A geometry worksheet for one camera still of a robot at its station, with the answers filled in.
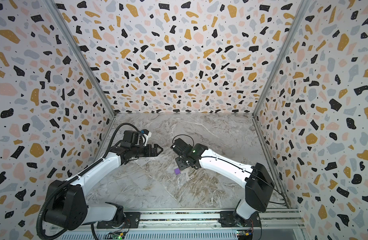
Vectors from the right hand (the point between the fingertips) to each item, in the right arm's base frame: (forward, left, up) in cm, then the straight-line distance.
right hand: (180, 159), depth 80 cm
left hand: (+7, +14, 0) cm, 16 cm away
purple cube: (0, +3, -16) cm, 17 cm away
